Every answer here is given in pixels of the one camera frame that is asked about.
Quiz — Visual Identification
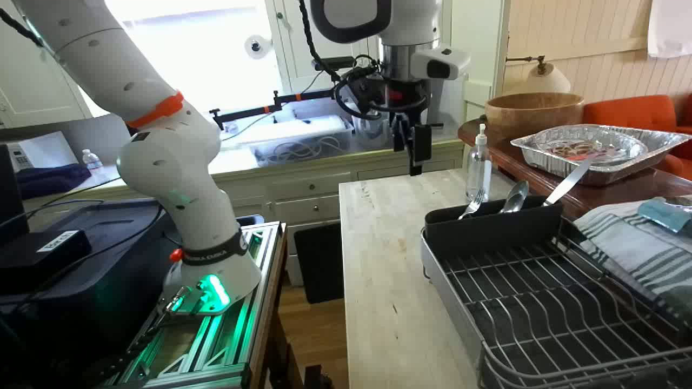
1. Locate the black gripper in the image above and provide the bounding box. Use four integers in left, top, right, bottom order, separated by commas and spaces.
375, 77, 432, 175

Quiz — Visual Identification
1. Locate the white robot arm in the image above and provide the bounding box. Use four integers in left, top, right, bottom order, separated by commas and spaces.
13, 0, 471, 315

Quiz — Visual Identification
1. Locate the metal dish drying rack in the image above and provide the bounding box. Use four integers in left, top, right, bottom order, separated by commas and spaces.
422, 234, 692, 389

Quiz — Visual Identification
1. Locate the clear hand sanitizer bottle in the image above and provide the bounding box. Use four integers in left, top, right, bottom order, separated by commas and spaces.
467, 125, 494, 204

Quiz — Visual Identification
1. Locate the wooden bowl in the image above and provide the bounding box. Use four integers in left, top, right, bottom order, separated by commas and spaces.
485, 94, 582, 142

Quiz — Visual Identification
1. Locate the metal serving spoon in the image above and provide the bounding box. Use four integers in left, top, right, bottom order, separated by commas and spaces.
501, 182, 531, 214

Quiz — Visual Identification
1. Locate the black cutlery holder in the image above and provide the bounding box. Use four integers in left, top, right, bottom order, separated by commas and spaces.
425, 197, 563, 260

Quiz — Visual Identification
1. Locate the aluminium foil tray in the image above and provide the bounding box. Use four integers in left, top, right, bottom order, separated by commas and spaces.
511, 123, 689, 187

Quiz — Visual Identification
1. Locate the dark wooden side table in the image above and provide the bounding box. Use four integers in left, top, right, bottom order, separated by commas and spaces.
456, 116, 692, 222

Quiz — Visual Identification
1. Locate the orange sofa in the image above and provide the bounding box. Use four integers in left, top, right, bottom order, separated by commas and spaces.
582, 96, 692, 179

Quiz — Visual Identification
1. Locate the striped dish towel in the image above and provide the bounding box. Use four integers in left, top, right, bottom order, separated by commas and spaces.
576, 197, 692, 322

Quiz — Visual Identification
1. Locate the black case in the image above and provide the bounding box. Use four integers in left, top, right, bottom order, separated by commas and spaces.
0, 201, 176, 376

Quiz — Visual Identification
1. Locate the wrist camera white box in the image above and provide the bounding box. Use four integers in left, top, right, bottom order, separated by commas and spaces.
412, 45, 471, 80

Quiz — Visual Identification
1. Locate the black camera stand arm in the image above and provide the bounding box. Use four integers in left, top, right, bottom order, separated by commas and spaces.
209, 89, 334, 130

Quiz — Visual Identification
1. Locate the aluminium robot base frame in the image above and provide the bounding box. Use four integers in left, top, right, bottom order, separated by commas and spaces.
105, 222, 286, 389

